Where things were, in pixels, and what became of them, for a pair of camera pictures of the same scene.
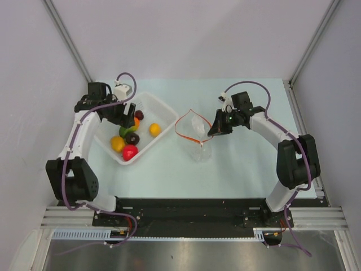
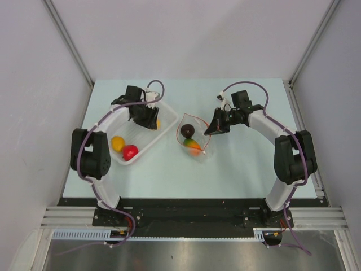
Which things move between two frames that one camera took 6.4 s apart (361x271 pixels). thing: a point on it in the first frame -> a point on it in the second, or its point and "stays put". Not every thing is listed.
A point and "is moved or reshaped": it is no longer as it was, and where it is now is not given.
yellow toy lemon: [117, 143] stays put
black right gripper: [219, 127] stays put
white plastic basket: [158, 121] stays put
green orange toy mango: [123, 131] -> [192, 145]
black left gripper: [124, 121] -> [150, 122]
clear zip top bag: [197, 131] is moved or reshaped
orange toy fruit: [155, 129] -> [158, 123]
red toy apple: [129, 151] stays put
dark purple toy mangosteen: [132, 138] -> [187, 130]
